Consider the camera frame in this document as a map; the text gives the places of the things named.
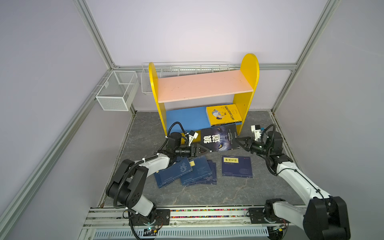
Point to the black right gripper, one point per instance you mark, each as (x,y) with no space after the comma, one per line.
(248,143)

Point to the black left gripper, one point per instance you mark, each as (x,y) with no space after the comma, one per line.
(194,151)

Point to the dark wolf cover book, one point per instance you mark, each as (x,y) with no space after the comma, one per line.
(220,138)

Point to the yellow cartoon cover book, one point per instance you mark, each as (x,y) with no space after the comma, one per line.
(223,115)

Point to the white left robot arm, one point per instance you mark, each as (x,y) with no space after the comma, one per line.
(127,184)

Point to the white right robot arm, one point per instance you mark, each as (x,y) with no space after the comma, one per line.
(323,217)

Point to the yellow wooden bookshelf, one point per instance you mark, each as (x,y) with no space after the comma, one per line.
(241,84)

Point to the white mesh basket left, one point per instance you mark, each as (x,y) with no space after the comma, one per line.
(118,91)

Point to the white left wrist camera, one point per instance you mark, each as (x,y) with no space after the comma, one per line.
(192,135)

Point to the white wire basket rear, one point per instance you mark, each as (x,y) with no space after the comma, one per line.
(177,69)

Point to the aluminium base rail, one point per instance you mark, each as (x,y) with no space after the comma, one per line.
(187,223)

